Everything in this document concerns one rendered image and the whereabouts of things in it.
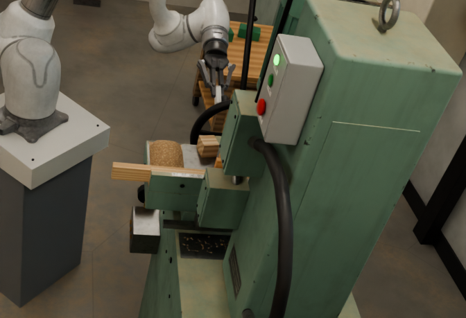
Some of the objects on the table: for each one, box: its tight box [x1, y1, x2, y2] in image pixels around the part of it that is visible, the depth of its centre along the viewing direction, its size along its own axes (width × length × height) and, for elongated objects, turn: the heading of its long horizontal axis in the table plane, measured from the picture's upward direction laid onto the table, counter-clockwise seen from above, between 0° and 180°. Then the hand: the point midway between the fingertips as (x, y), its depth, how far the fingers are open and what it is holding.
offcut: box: [196, 135, 219, 157], centre depth 168 cm, size 4×4×4 cm
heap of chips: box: [149, 140, 184, 168], centre depth 162 cm, size 9×14×4 cm, turn 171°
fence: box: [148, 171, 203, 195], centre depth 158 cm, size 60×2×6 cm, turn 81°
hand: (218, 97), depth 192 cm, fingers closed
